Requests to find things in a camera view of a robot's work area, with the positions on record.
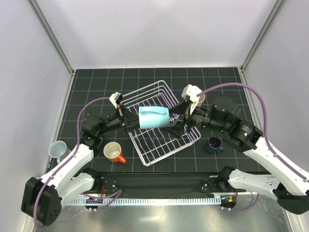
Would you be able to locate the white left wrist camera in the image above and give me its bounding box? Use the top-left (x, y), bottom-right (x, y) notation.
top-left (109, 92), bottom-right (123, 108)

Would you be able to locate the white wire dish rack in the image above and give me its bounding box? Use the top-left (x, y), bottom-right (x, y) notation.
top-left (122, 80), bottom-right (201, 166)

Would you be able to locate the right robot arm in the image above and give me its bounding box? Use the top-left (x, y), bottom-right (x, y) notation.
top-left (163, 95), bottom-right (309, 215)

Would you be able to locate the light blue mug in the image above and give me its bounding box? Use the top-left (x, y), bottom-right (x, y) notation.
top-left (139, 106), bottom-right (169, 129)

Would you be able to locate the tall beige cup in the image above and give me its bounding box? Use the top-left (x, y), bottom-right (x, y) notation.
top-left (197, 94), bottom-right (206, 107)

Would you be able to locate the dark blue mug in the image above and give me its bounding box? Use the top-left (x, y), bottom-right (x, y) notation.
top-left (206, 136), bottom-right (224, 154)

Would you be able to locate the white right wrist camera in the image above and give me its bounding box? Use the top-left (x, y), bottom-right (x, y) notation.
top-left (181, 84), bottom-right (201, 114)

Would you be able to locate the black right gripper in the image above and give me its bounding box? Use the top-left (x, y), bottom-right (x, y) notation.
top-left (160, 98), bottom-right (227, 140)

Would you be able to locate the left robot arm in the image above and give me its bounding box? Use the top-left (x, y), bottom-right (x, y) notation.
top-left (21, 105), bottom-right (140, 228)

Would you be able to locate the pale blue mug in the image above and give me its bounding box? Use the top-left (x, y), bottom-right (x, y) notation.
top-left (48, 141), bottom-right (70, 164)

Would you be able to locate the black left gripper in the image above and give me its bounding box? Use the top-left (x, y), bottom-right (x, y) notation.
top-left (97, 104), bottom-right (148, 136)

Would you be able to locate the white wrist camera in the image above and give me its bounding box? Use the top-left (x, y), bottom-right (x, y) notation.
top-left (109, 92), bottom-right (123, 108)
top-left (181, 84), bottom-right (201, 114)

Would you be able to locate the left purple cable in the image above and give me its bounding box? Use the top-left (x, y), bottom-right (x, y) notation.
top-left (33, 97), bottom-right (114, 229)

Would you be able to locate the orange mug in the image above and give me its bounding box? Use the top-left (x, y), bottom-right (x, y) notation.
top-left (103, 142), bottom-right (126, 163)

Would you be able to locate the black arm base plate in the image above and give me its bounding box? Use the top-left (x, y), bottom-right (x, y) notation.
top-left (95, 172), bottom-right (247, 196)

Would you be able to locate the white cable duct strip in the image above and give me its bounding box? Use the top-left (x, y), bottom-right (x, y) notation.
top-left (67, 196), bottom-right (221, 207)

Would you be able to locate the black grid mat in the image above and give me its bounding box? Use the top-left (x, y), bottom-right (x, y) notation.
top-left (57, 68), bottom-right (266, 174)

